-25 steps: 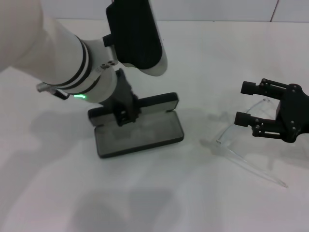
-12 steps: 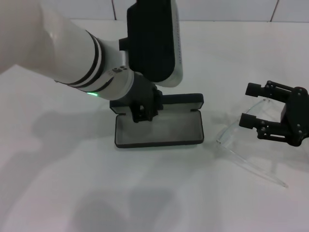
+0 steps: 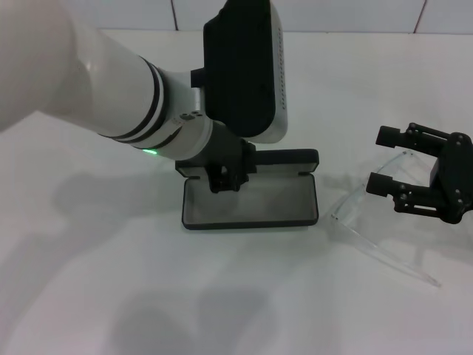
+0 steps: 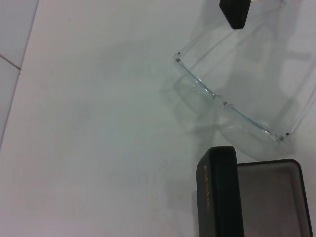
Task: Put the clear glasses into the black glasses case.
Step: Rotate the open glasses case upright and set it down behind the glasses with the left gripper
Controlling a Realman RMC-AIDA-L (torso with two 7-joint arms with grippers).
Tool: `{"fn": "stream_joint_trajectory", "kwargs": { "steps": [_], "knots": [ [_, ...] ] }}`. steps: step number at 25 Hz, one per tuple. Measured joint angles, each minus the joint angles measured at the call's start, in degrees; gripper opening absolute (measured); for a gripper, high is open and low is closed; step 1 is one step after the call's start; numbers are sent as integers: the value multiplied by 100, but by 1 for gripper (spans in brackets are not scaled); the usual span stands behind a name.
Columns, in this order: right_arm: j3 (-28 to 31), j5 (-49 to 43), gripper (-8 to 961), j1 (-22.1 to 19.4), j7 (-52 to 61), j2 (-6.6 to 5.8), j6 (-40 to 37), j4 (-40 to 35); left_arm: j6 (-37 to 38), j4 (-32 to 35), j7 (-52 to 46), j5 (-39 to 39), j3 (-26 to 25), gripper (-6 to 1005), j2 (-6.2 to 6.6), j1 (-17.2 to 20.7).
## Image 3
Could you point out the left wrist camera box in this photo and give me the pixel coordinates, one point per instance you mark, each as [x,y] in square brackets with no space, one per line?
[236,74]

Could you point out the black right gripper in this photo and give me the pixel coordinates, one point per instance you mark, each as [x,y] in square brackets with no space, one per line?
[458,174]

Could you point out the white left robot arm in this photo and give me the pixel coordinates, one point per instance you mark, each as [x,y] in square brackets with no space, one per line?
[92,74]

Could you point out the black glasses case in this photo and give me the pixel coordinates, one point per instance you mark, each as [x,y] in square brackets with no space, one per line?
[258,207]

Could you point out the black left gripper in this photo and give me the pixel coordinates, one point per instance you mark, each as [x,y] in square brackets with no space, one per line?
[233,151]

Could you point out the clear white glasses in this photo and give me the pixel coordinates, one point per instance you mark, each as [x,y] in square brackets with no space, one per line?
[333,215]

